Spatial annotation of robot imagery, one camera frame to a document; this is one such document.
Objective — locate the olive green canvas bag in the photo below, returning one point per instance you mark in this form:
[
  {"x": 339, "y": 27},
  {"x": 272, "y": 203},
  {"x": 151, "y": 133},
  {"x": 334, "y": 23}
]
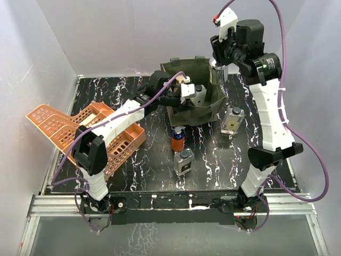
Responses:
[{"x": 198, "y": 70}]

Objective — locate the clear square bottle black cap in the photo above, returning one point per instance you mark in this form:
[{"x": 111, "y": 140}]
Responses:
[{"x": 232, "y": 120}]

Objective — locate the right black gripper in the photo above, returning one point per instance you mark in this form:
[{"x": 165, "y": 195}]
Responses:
[{"x": 217, "y": 46}]

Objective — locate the white rectangular lotion bottle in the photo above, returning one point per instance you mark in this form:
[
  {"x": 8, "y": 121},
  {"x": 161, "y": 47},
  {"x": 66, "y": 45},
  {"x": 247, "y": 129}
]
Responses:
[{"x": 199, "y": 99}]

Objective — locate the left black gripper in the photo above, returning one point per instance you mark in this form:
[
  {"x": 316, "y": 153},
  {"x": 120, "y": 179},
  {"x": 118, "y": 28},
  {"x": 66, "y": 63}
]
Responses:
[{"x": 179, "y": 103}]

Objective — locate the clear square bottle grey cap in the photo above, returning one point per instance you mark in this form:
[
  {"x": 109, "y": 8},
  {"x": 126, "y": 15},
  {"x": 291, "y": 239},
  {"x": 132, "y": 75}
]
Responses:
[{"x": 183, "y": 161}]

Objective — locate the orange plastic basket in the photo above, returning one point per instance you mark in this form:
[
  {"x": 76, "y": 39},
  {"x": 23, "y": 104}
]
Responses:
[{"x": 60, "y": 129}]

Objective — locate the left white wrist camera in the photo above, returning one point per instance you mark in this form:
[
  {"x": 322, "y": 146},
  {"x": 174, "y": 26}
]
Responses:
[{"x": 188, "y": 90}]

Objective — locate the orange bottle blue pump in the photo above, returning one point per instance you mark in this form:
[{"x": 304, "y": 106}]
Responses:
[{"x": 178, "y": 138}]

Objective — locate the aluminium frame rail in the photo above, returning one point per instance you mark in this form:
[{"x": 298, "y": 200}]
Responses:
[{"x": 136, "y": 207}]

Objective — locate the beige brown lotion bottle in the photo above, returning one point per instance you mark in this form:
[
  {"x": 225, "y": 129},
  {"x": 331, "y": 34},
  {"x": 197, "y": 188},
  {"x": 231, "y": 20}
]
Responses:
[{"x": 180, "y": 79}]

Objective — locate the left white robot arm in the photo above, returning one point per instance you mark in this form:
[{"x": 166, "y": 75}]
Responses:
[{"x": 90, "y": 146}]

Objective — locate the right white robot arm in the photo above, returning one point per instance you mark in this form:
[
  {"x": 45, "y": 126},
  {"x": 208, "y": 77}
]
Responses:
[{"x": 262, "y": 75}]

